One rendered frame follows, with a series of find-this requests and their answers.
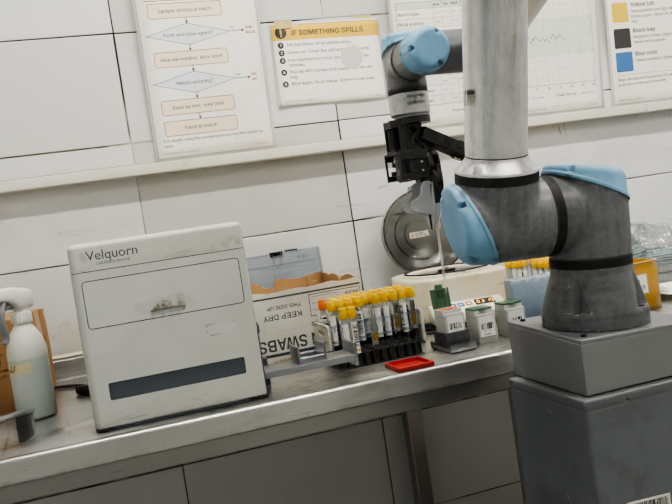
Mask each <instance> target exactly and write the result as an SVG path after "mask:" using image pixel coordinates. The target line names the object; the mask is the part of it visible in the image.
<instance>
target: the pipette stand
mask: <svg viewBox="0 0 672 504"><path fill-rule="evenodd" d="M549 276H550V273H549V272H548V273H543V274H537V275H531V277H529V276H525V277H519V278H513V279H507V280H504V286H505V294H506V300H509V299H514V300H521V303H522V306H524V309H525V317H526V318H530V317H536V316H541V309H542V304H543V300H544V296H545V292H546V288H547V284H548V280H549Z"/></svg>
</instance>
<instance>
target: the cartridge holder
mask: <svg viewBox="0 0 672 504"><path fill-rule="evenodd" d="M434 338H435V341H430V344H431V348H433V349H439V350H442V351H446V352H449V353H451V354H454V353H458V352H459V351H464V350H472V349H476V348H477V342H476V341H472V340H471V339H470V332H469V329H465V330H460V331H455V332H451V333H443V332H439V331H437V330H436V331H434Z"/></svg>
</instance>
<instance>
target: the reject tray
mask: <svg viewBox="0 0 672 504"><path fill-rule="evenodd" d="M434 365H435V364H434V361H432V360H429V359H426V358H423V357H420V356H416V357H412V358H407V359H402V360H397V361H393V362H388V363H385V368H388V369H390V370H393V371H395V372H398V373H402V372H407V371H411V370H416V369H421V368H425V367H430V366H434Z"/></svg>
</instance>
